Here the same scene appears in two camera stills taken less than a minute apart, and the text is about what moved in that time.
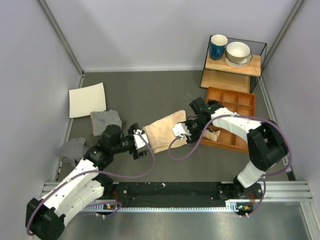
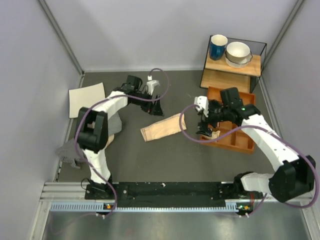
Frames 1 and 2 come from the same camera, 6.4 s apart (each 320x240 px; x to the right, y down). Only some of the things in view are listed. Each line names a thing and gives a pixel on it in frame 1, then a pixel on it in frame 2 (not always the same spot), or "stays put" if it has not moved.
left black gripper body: (128, 144) -> (146, 105)
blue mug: (217, 46) stays put
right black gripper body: (195, 127) -> (217, 115)
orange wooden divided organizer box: (241, 103) stays put
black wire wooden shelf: (217, 74) stays put
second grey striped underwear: (72, 150) stays put
